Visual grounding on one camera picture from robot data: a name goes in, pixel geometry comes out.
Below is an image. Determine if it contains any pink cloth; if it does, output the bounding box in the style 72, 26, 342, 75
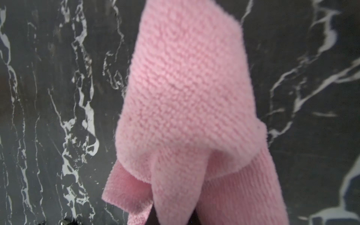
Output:
102, 1, 289, 225

